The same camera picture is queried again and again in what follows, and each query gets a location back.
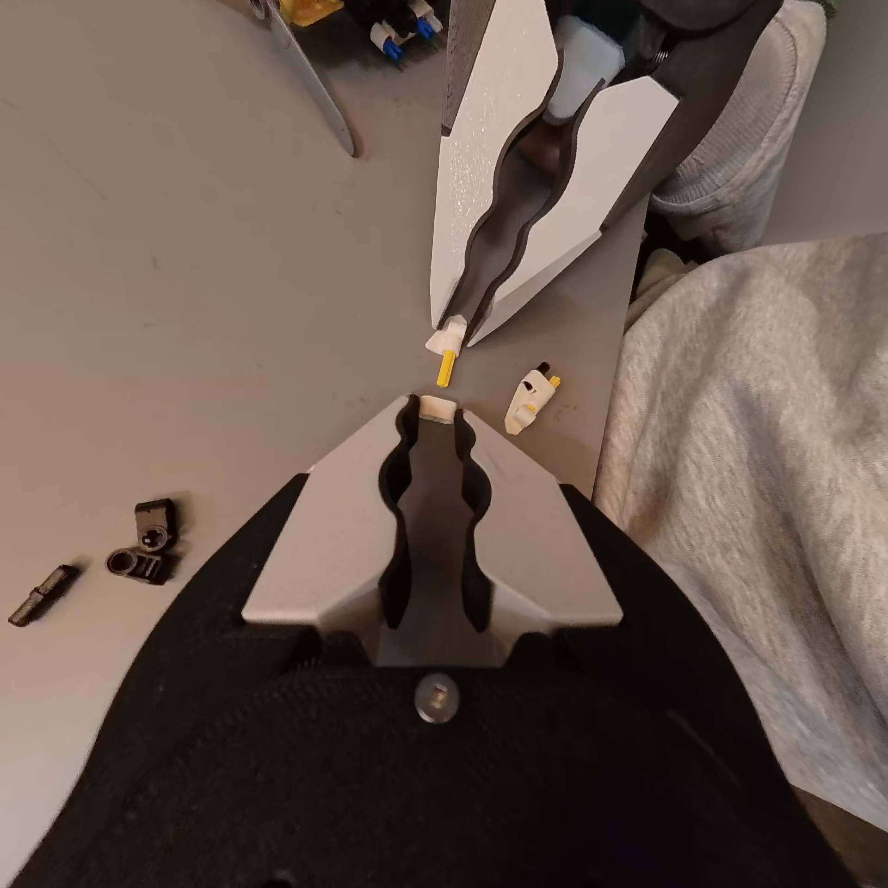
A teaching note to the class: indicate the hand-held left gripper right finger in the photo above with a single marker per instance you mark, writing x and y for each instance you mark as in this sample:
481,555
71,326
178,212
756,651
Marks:
548,548

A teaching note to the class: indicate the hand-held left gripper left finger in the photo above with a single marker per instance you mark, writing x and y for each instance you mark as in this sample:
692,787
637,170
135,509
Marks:
326,548

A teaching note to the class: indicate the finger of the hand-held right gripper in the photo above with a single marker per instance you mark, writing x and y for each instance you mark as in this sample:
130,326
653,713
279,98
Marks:
610,159
479,152

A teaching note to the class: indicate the white lego connector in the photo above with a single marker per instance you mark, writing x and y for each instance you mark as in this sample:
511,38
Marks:
438,408

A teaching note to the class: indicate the yellow lego axle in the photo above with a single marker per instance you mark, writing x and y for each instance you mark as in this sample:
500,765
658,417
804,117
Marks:
445,368

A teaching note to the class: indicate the black lego pin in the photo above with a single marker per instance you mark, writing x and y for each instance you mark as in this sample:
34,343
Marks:
45,593

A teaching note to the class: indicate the person's right forearm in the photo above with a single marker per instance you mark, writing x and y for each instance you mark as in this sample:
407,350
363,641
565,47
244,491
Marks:
756,139

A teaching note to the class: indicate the white lego sub-assembly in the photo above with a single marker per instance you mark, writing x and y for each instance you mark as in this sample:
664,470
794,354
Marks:
531,402

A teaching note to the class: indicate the lego plane model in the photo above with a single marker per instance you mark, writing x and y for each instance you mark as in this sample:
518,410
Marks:
309,69

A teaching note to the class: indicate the person's right hand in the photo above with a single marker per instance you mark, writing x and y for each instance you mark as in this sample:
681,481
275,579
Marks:
541,149

